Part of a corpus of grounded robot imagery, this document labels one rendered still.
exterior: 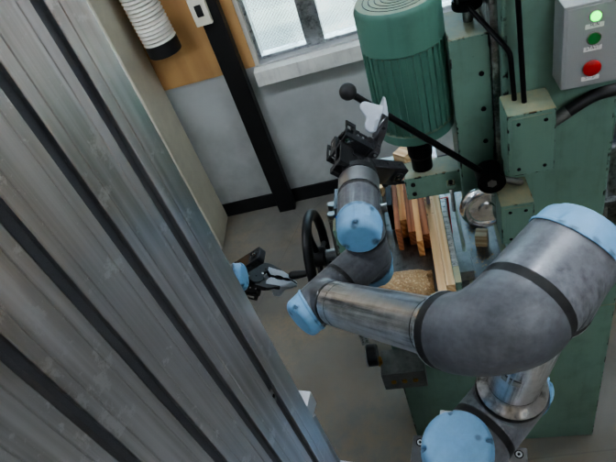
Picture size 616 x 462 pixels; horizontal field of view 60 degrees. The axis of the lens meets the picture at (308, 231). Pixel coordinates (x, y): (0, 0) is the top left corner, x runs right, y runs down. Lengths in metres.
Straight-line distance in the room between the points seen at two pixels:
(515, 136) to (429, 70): 0.22
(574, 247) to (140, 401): 0.47
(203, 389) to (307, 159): 2.61
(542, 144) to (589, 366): 0.80
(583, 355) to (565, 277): 1.10
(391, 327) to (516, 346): 0.17
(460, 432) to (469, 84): 0.68
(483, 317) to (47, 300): 0.43
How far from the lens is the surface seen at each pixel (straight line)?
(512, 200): 1.26
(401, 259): 1.40
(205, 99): 2.83
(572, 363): 1.74
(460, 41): 1.15
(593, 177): 1.37
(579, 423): 2.06
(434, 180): 1.37
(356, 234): 0.87
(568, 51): 1.10
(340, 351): 2.37
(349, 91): 1.08
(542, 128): 1.15
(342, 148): 1.00
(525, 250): 0.64
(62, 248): 0.31
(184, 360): 0.40
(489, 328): 0.59
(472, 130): 1.26
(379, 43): 1.13
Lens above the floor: 1.92
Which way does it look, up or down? 41 degrees down
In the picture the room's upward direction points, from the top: 21 degrees counter-clockwise
